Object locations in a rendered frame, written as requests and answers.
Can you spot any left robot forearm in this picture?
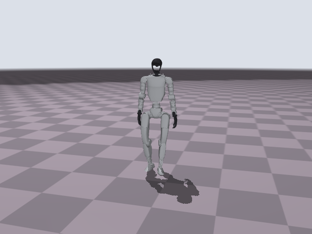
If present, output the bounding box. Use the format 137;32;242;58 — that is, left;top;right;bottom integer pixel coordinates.
170;95;177;115

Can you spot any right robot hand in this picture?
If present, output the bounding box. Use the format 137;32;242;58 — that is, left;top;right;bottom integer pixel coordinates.
137;110;142;125

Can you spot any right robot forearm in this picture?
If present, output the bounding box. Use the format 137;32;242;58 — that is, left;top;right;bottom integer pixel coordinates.
137;98;144;112

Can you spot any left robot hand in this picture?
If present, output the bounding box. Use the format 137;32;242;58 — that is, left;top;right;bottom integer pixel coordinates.
172;112;177;128

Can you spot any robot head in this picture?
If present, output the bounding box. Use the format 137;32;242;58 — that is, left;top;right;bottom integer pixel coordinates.
152;58;162;77

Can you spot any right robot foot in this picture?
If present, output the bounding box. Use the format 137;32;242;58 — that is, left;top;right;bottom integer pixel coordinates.
144;163;155;172

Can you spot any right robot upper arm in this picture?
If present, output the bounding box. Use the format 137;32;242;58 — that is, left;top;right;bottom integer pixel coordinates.
139;76;148;99

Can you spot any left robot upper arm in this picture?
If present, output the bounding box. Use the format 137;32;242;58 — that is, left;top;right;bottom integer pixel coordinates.
165;77;174;100

